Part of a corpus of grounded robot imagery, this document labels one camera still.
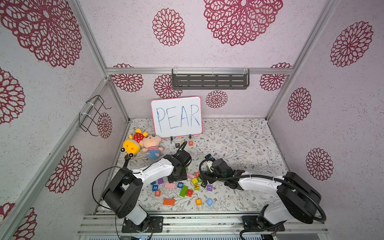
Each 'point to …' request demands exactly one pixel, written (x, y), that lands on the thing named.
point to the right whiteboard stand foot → (190, 136)
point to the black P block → (177, 145)
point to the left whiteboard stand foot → (171, 138)
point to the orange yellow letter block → (199, 201)
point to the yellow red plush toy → (132, 145)
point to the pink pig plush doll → (150, 144)
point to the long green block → (183, 191)
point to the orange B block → (158, 193)
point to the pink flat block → (169, 185)
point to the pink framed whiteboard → (177, 117)
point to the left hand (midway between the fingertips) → (180, 178)
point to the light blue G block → (209, 202)
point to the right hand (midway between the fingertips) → (204, 170)
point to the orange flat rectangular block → (170, 202)
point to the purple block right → (209, 188)
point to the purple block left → (160, 180)
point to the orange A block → (190, 143)
